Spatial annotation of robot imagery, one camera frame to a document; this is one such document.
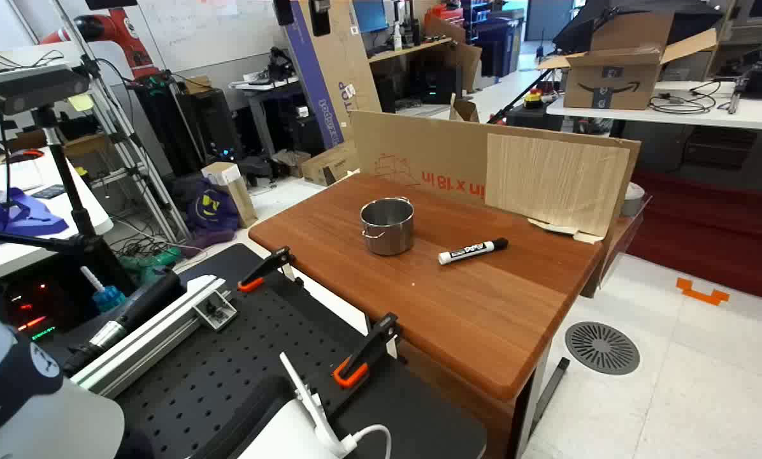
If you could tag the black orange clamp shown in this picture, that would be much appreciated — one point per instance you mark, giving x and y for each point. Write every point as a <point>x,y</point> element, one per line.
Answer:
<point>262,271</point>
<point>362,355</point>

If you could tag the purple bag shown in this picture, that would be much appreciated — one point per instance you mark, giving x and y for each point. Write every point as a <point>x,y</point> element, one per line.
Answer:
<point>198,207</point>

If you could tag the red carpet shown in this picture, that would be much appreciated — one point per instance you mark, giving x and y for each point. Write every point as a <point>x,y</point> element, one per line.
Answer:
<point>720,230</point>

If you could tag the large brown cardboard sheet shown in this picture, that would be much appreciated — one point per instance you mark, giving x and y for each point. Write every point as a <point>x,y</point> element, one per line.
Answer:
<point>420,154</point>

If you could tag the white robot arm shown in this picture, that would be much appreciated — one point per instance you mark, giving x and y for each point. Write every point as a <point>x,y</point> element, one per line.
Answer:
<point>24,397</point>

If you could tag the small brown cardboard box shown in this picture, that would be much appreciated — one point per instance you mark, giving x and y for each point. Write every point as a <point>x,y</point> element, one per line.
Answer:
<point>229,188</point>

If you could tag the round grey floor drain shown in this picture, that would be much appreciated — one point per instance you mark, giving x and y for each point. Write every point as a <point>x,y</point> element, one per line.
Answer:
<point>602,348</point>

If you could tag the black control box with lights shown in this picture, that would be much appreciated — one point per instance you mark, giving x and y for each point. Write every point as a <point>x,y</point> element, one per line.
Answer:
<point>30,306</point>

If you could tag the pale corrugated cardboard panel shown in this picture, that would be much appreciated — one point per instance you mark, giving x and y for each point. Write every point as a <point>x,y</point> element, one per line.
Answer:
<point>553,179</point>

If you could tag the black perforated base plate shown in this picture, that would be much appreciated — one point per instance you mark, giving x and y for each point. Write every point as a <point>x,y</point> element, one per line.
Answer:
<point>228,372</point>

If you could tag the tall cardboard box blue stripe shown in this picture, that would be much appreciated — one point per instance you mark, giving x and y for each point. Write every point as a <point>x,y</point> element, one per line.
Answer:
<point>332,71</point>

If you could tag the black dry erase marker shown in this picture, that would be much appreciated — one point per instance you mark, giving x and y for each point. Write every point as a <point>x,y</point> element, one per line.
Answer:
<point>469,250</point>

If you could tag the open brown shipping box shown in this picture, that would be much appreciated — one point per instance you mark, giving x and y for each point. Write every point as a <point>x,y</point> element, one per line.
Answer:
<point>621,63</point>

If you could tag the aluminium extrusion rail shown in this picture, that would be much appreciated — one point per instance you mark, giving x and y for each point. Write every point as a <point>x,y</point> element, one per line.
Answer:
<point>154,332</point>

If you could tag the black tripod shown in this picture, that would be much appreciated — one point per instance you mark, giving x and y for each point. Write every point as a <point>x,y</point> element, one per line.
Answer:
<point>74,204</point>

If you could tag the purple cloth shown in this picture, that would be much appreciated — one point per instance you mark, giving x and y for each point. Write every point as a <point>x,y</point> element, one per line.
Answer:
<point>11,216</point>

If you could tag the white side table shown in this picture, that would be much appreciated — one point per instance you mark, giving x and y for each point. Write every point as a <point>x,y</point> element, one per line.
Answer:
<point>24,191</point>

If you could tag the white work table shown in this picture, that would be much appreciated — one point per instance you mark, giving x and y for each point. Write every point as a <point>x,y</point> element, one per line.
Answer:
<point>737,116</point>

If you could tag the metal ladder frame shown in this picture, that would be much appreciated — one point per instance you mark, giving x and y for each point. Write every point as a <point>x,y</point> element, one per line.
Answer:
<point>132,144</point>

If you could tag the grey metal pot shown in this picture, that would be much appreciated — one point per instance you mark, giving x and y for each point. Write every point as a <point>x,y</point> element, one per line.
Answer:
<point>387,230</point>

